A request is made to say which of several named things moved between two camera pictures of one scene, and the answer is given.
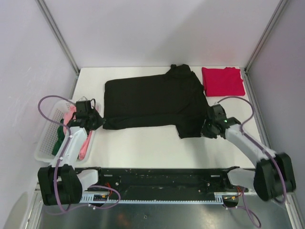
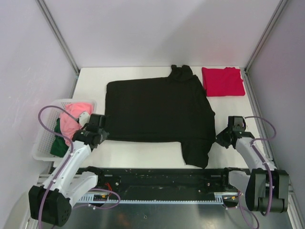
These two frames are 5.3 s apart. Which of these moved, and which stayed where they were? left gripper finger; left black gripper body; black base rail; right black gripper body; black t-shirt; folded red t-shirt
Moved: left gripper finger; left black gripper body; black t-shirt; right black gripper body
Stayed: black base rail; folded red t-shirt
